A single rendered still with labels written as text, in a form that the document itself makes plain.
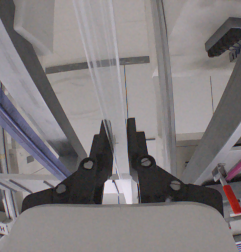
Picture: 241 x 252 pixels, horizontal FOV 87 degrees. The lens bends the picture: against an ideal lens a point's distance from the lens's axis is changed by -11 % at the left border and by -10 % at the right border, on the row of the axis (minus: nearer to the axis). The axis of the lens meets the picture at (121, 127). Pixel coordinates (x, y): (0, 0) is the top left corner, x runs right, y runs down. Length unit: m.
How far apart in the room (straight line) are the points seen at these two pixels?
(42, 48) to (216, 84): 2.29
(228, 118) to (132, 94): 1.78
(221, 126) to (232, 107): 0.04
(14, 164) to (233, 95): 0.91
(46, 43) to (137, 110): 1.82
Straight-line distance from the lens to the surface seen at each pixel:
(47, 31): 0.21
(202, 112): 2.20
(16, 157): 0.88
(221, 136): 0.29
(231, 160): 0.38
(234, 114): 0.26
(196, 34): 0.60
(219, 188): 0.48
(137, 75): 2.06
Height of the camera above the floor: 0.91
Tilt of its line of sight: 1 degrees up
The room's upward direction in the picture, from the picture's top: 176 degrees clockwise
